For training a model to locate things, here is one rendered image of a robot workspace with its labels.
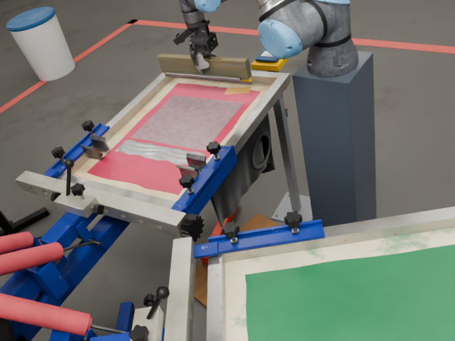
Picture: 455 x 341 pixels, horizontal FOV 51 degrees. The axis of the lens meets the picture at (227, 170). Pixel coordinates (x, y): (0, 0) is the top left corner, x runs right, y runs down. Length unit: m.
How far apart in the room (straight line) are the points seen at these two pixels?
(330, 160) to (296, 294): 0.57
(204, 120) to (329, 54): 0.61
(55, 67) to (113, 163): 3.34
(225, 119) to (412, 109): 1.84
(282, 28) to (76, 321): 0.85
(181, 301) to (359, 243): 0.47
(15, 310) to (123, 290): 1.51
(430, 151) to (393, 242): 1.81
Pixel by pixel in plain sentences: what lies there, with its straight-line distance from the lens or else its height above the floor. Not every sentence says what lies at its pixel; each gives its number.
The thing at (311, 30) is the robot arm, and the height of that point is 1.37.
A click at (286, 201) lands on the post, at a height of 0.01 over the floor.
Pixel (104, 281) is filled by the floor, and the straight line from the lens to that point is 2.71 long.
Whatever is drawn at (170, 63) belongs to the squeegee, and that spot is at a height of 1.10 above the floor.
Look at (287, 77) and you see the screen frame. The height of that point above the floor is 0.99.
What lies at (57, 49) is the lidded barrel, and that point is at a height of 0.27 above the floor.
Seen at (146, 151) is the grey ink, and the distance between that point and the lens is 1.72.
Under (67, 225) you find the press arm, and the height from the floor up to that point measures 1.04.
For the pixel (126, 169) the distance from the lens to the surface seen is 1.69.
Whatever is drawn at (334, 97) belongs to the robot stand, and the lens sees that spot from 1.43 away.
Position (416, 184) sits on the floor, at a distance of 2.81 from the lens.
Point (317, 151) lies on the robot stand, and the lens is 1.59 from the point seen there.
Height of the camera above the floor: 1.92
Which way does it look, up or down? 39 degrees down
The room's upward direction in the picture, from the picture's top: 16 degrees counter-clockwise
